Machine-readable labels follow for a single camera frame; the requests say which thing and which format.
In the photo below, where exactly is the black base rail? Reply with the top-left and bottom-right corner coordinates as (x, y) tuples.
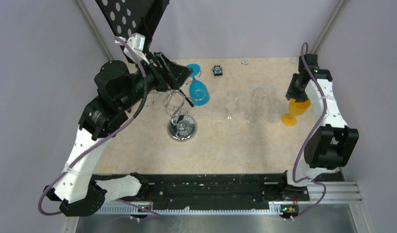
(92, 173), (344, 211)

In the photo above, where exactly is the clear patterned short glass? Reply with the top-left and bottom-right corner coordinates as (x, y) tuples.
(266, 101), (285, 122)

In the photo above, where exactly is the clear wine glass front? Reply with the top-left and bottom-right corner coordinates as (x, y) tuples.
(244, 87), (266, 122)

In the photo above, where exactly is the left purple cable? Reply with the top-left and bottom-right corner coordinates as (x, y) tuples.
(37, 36), (162, 221)

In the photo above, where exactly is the black perforated music stand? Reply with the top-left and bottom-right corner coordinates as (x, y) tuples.
(96, 0), (169, 52)

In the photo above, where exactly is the small black blue toy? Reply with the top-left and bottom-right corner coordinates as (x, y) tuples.
(212, 66), (223, 77)

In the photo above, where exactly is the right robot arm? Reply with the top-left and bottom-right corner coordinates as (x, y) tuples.
(277, 53), (359, 200)

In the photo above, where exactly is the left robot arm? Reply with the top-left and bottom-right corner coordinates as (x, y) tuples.
(42, 52), (193, 216)

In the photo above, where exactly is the yellow wine glass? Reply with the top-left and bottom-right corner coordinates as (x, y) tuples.
(281, 99), (311, 127)

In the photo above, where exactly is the clear smooth wine glass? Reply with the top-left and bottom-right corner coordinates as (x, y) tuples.
(225, 90), (239, 120)

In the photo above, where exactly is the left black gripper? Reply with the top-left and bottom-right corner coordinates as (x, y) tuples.
(119, 51), (194, 111)

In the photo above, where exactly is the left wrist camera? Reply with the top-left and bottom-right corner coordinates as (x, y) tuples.
(115, 33), (150, 65)

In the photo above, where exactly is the chrome wine glass rack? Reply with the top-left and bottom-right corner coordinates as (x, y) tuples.
(163, 77), (198, 142)

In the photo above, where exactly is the blue wine glass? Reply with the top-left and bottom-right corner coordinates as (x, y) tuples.
(187, 64), (210, 106)

